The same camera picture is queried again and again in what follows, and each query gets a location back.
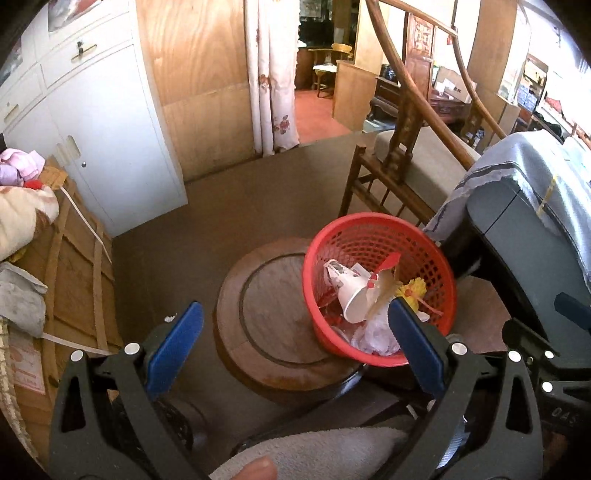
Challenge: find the large strapped cardboard box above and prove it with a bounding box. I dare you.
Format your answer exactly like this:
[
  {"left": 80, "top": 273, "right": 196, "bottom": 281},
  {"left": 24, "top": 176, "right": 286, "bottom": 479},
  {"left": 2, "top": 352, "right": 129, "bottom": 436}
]
[{"left": 0, "top": 157, "right": 124, "bottom": 457}]

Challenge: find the plywood box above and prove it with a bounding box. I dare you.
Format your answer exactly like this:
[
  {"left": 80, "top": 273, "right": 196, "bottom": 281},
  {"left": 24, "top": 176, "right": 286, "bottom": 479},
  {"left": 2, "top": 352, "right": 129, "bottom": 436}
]
[{"left": 332, "top": 60, "right": 378, "bottom": 132}]

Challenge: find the plywood partition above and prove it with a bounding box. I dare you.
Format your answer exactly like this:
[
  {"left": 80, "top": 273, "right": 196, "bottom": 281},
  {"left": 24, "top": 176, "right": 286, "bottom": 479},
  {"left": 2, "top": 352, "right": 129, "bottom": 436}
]
[{"left": 466, "top": 0, "right": 518, "bottom": 139}]

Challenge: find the white towel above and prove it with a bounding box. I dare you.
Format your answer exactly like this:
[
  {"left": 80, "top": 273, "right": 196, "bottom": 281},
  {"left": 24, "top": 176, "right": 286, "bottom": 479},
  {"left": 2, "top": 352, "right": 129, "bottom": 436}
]
[{"left": 208, "top": 425, "right": 409, "bottom": 480}]

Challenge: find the yellow wooden chair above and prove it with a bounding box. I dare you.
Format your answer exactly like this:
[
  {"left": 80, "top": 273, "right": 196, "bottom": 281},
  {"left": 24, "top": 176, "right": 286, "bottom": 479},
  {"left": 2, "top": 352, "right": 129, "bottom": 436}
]
[{"left": 313, "top": 43, "right": 354, "bottom": 97}]

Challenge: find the person's left hand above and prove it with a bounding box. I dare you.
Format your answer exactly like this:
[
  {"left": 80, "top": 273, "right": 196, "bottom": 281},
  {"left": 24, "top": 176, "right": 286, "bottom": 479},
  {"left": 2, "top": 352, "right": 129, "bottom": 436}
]
[{"left": 231, "top": 455, "right": 279, "bottom": 480}]

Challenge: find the red snack wrapper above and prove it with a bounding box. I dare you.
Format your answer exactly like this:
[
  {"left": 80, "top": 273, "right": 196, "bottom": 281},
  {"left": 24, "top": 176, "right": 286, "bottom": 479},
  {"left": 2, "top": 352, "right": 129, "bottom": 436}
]
[{"left": 368, "top": 253, "right": 402, "bottom": 289}]

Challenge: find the beige seat cushion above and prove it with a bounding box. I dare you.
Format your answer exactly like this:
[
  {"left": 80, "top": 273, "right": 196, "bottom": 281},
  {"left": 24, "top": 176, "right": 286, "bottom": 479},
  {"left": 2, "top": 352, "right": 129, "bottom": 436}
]
[{"left": 374, "top": 127, "right": 482, "bottom": 208}]

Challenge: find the cream floral blanket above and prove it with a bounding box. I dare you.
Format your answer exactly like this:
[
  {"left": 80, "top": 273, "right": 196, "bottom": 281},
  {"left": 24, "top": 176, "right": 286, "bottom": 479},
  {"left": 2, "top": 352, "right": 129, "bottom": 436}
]
[{"left": 0, "top": 185, "right": 60, "bottom": 264}]

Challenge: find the grey cloth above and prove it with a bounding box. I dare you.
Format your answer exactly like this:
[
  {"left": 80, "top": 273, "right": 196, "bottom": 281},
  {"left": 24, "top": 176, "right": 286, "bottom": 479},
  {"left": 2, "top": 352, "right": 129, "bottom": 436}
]
[{"left": 0, "top": 263, "right": 49, "bottom": 337}]

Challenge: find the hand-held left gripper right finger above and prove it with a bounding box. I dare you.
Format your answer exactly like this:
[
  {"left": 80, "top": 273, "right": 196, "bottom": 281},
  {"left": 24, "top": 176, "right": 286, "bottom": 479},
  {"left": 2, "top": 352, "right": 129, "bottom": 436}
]
[{"left": 387, "top": 298, "right": 543, "bottom": 480}]

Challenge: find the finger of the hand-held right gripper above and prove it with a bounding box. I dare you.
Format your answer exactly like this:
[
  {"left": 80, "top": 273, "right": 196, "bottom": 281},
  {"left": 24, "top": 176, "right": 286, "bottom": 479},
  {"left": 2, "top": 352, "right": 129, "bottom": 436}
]
[
  {"left": 554, "top": 292, "right": 591, "bottom": 332},
  {"left": 502, "top": 318, "right": 561, "bottom": 370}
]

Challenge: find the stained white paper cup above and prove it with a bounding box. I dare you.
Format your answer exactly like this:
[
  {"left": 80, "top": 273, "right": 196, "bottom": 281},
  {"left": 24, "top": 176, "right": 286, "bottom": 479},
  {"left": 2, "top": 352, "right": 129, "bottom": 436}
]
[{"left": 337, "top": 272, "right": 371, "bottom": 324}]

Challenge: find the red plastic mesh basket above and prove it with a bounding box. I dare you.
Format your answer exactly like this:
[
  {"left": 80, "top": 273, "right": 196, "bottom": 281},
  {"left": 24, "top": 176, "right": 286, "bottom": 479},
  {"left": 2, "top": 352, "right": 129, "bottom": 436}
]
[{"left": 302, "top": 212, "right": 458, "bottom": 367}]

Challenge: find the curved wooden armchair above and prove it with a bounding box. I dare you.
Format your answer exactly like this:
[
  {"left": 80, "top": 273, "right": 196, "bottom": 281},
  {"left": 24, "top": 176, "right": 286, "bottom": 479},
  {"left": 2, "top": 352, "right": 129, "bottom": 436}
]
[{"left": 339, "top": 0, "right": 509, "bottom": 227}]

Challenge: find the white paper napkin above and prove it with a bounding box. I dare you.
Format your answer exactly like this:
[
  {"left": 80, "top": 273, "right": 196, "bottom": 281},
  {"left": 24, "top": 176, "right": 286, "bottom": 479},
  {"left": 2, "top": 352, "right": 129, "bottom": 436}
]
[{"left": 351, "top": 314, "right": 402, "bottom": 356}]

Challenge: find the pink cloth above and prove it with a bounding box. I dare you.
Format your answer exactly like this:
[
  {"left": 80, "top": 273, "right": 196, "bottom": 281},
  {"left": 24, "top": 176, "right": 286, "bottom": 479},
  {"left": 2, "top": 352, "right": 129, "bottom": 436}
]
[{"left": 0, "top": 148, "right": 47, "bottom": 188}]

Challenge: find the floral door curtain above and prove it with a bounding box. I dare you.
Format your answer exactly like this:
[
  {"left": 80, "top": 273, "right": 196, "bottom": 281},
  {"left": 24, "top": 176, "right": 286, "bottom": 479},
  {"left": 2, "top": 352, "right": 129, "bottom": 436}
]
[{"left": 244, "top": 0, "right": 301, "bottom": 155}]

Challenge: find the white metal cabinet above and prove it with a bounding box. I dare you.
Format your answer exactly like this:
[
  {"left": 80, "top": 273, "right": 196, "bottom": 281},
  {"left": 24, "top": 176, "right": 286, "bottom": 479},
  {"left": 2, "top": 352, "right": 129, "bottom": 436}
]
[{"left": 0, "top": 0, "right": 189, "bottom": 238}]

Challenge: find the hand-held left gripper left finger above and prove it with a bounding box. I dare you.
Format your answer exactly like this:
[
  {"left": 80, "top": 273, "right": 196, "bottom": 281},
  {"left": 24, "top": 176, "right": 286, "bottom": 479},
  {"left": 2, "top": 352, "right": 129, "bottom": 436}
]
[{"left": 48, "top": 301, "right": 205, "bottom": 480}]

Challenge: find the round wooden stool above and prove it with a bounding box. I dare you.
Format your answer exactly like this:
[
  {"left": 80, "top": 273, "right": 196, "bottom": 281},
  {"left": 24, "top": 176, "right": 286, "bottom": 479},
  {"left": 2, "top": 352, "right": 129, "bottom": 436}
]
[{"left": 215, "top": 237, "right": 365, "bottom": 393}]

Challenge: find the blue striped tablecloth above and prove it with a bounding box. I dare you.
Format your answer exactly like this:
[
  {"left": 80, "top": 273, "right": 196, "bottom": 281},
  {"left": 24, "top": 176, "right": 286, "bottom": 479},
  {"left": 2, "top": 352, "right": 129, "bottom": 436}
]
[{"left": 422, "top": 131, "right": 591, "bottom": 287}]

